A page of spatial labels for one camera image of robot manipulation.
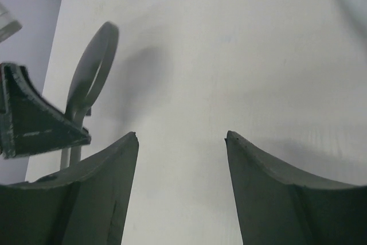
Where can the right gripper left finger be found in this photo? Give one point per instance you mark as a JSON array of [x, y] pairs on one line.
[[85, 203]]

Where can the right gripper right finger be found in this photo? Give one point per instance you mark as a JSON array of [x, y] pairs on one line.
[[278, 203]]

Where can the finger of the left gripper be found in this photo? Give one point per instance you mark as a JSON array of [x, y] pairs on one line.
[[30, 125]]

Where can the grey shower head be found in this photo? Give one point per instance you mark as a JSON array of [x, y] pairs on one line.
[[91, 72]]

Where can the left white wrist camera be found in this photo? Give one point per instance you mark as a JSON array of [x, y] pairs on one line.
[[9, 25]]

